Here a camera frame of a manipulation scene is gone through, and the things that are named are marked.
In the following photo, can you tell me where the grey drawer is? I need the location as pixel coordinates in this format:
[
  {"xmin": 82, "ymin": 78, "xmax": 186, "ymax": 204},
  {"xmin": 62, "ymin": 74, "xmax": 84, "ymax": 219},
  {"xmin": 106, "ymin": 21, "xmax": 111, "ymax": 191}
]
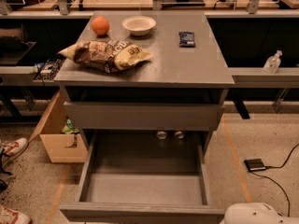
[
  {"xmin": 60, "ymin": 132, "xmax": 224, "ymax": 224},
  {"xmin": 64, "ymin": 102, "xmax": 224, "ymax": 131}
]

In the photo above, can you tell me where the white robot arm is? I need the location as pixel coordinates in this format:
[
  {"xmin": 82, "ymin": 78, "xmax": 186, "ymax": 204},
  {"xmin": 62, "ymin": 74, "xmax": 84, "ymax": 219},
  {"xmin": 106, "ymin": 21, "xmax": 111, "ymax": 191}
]
[{"xmin": 220, "ymin": 203, "xmax": 299, "ymax": 224}]

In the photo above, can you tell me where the grey drawer cabinet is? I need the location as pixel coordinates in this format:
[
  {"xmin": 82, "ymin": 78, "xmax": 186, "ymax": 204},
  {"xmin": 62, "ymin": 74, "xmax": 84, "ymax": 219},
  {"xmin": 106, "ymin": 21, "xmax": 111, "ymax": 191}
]
[{"xmin": 55, "ymin": 10, "xmax": 235, "ymax": 147}]

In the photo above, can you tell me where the left glass drawer knob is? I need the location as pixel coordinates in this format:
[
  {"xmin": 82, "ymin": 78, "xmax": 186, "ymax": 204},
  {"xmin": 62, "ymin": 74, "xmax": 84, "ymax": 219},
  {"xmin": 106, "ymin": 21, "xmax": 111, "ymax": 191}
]
[{"xmin": 156, "ymin": 131, "xmax": 168, "ymax": 140}]

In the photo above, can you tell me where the glass drawer knob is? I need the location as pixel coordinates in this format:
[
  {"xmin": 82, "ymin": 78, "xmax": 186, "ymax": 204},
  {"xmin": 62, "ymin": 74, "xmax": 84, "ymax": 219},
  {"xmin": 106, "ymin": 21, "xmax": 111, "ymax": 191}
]
[
  {"xmin": 156, "ymin": 131, "xmax": 168, "ymax": 140},
  {"xmin": 174, "ymin": 131, "xmax": 185, "ymax": 139}
]

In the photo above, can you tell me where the right glass drawer knob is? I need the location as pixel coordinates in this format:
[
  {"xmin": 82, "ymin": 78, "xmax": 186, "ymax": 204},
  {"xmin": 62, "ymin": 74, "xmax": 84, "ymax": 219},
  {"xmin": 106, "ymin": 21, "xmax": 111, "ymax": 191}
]
[{"xmin": 174, "ymin": 131, "xmax": 185, "ymax": 139}]

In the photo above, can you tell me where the grey top drawer front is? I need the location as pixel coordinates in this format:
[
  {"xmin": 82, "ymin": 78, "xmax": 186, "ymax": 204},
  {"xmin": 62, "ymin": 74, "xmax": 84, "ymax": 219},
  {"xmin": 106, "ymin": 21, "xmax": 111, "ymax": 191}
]
[{"xmin": 64, "ymin": 102, "xmax": 224, "ymax": 131}]

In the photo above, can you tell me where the yellow brown chip bag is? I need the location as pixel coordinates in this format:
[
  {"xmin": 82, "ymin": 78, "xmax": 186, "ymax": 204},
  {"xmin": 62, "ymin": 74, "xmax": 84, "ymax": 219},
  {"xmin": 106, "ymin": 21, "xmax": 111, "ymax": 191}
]
[{"xmin": 60, "ymin": 40, "xmax": 152, "ymax": 74}]

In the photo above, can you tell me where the dark blue snack packet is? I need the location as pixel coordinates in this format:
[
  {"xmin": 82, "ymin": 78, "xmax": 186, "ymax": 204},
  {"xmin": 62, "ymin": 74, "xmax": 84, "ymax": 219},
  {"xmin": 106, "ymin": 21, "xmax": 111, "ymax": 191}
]
[{"xmin": 178, "ymin": 32, "xmax": 195, "ymax": 48}]

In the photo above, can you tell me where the white bowl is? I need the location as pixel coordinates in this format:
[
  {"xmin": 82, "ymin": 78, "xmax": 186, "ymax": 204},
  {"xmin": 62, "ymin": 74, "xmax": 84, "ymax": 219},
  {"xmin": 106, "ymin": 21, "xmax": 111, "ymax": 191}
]
[{"xmin": 122, "ymin": 16, "xmax": 156, "ymax": 36}]

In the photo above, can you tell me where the green packet in box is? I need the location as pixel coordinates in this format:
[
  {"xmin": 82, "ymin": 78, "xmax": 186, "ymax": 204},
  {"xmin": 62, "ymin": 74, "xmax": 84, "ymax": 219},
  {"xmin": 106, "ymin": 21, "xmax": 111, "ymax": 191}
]
[{"xmin": 62, "ymin": 119, "xmax": 79, "ymax": 134}]

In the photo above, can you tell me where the orange fruit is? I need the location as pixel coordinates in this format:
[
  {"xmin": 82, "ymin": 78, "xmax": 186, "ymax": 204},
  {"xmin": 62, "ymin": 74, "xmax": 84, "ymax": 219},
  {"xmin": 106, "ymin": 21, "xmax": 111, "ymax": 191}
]
[{"xmin": 92, "ymin": 16, "xmax": 109, "ymax": 36}]

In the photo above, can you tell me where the wooden box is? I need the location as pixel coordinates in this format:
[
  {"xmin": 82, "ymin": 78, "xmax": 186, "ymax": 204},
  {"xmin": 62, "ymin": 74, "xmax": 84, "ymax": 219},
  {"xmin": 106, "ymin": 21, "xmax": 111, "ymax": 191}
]
[{"xmin": 29, "ymin": 91, "xmax": 87, "ymax": 163}]

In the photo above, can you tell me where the black patterned notebook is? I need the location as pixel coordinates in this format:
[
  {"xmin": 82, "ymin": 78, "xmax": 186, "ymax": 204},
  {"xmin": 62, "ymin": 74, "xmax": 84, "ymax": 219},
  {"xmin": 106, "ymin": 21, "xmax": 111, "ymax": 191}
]
[{"xmin": 35, "ymin": 59, "xmax": 64, "ymax": 81}]

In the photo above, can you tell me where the black power adapter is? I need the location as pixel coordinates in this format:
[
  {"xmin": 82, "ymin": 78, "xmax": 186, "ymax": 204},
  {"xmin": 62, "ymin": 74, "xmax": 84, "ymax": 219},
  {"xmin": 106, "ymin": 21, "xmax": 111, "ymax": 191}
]
[{"xmin": 244, "ymin": 159, "xmax": 266, "ymax": 172}]

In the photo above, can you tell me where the clear sanitizer pump bottle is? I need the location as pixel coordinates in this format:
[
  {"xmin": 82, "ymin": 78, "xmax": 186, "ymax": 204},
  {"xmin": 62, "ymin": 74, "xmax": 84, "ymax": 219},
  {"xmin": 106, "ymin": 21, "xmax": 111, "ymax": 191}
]
[{"xmin": 263, "ymin": 50, "xmax": 282, "ymax": 74}]

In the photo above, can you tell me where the white red sneaker upper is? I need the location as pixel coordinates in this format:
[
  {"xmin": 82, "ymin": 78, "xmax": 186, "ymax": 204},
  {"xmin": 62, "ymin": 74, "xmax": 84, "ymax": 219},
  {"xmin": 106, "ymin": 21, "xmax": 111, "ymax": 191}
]
[{"xmin": 0, "ymin": 137, "xmax": 29, "ymax": 167}]

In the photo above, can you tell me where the white red sneaker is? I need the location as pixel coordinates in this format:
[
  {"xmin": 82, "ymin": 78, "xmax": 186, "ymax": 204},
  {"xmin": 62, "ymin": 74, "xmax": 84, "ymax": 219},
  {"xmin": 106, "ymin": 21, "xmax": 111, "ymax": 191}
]
[
  {"xmin": 0, "ymin": 137, "xmax": 29, "ymax": 167},
  {"xmin": 0, "ymin": 204, "xmax": 31, "ymax": 224}
]

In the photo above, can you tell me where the white red sneaker lower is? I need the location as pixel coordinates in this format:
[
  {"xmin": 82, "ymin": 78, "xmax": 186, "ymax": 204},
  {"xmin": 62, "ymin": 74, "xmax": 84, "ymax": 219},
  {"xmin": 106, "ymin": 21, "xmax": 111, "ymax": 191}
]
[{"xmin": 0, "ymin": 204, "xmax": 31, "ymax": 224}]

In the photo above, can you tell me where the black floor cable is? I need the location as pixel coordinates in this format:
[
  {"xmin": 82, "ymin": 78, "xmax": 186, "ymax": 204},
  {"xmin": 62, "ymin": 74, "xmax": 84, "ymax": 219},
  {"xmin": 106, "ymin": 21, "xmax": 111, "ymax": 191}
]
[{"xmin": 249, "ymin": 143, "xmax": 299, "ymax": 217}]

